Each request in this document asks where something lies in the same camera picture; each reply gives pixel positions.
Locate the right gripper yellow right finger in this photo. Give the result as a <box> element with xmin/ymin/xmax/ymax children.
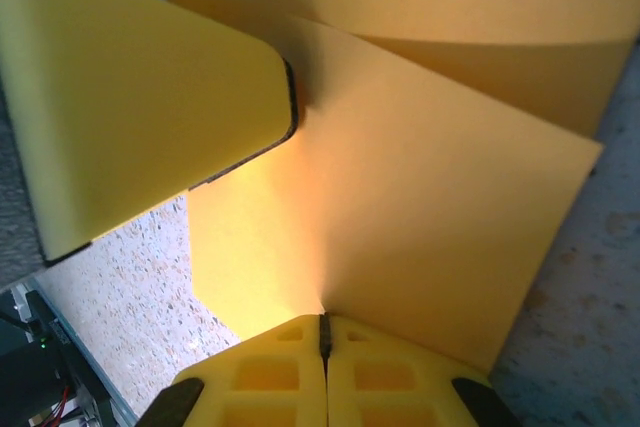
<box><xmin>326</xmin><ymin>314</ymin><xmax>495</xmax><ymax>427</ymax></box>

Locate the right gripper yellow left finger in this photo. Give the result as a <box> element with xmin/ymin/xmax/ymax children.
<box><xmin>171</xmin><ymin>313</ymin><xmax>329</xmax><ymax>427</ymax></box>

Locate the orange cloth piece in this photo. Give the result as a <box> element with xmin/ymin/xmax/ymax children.
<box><xmin>154</xmin><ymin>0</ymin><xmax>640</xmax><ymax>373</ymax></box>

